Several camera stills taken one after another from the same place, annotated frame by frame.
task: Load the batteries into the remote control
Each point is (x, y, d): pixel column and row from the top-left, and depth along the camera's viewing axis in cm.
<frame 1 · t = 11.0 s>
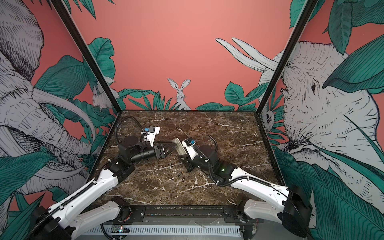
left hand: (173, 144, 67), fingers open
right hand: (177, 156, 70), fingers closed
small dark battery: (183, 178, 87), on the table
small dark battery 2: (180, 174, 89), on the table

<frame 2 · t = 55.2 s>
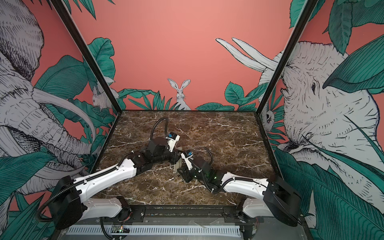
left hand: (183, 151, 77), fingers closed
right hand: (177, 168, 76), fingers open
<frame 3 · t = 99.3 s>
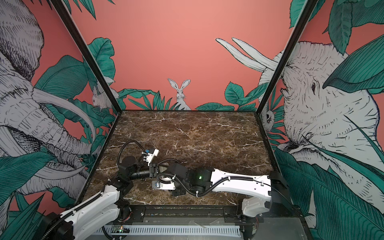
left hand: (168, 169, 71), fingers closed
right hand: (165, 182, 67), fingers closed
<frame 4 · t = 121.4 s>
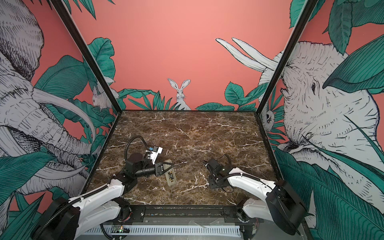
left hand: (172, 165, 75), fingers closed
right hand: (211, 182, 84), fingers open
grey remote control: (171, 175, 78), point 12 cm above the table
